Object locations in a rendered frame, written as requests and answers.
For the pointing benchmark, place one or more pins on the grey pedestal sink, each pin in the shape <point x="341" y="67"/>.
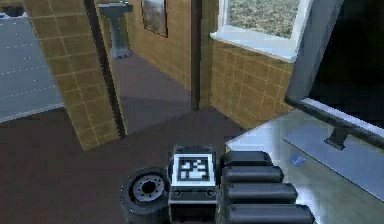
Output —
<point x="116" y="30"/>

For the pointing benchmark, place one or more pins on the small blue card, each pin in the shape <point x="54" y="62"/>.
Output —
<point x="298" y="160"/>

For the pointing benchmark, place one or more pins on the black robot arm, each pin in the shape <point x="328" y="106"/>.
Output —
<point x="253" y="186"/>

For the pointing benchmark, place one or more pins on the white framed window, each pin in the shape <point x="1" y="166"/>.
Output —
<point x="263" y="23"/>

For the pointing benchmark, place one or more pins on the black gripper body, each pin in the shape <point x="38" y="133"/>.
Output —
<point x="146" y="193"/>

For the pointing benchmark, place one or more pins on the black television set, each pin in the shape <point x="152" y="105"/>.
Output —
<point x="346" y="66"/>

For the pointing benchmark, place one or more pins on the grey panelled door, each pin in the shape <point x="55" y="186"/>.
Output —
<point x="25" y="63"/>

